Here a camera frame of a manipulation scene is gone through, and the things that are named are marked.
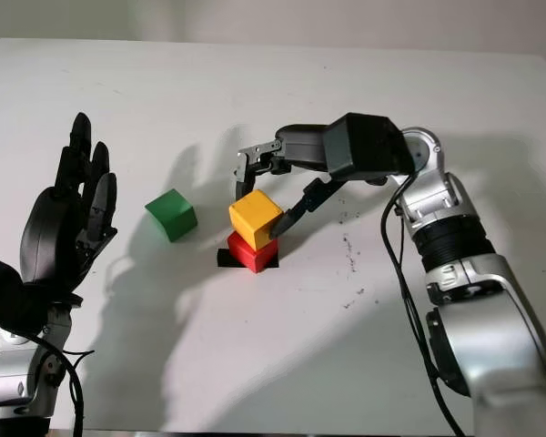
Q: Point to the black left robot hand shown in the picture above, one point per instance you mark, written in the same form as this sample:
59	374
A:
45	236

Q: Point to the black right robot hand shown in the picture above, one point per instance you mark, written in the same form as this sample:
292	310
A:
300	145

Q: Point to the yellow wooden block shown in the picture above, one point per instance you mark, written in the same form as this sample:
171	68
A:
255	218

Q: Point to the red wooden block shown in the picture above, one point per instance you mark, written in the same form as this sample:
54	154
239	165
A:
252	259

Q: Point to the green wooden block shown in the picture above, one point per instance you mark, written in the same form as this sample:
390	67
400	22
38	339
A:
173	214

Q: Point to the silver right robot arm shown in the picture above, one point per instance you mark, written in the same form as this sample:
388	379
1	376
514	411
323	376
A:
482	318

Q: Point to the black tape patch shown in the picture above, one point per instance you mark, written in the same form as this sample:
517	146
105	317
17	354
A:
223	259

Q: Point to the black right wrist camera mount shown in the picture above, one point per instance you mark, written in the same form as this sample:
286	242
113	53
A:
368	145

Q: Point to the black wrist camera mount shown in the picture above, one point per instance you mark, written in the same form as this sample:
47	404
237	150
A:
368	145
0	291

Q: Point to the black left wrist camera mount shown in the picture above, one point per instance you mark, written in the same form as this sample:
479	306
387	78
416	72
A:
0	291

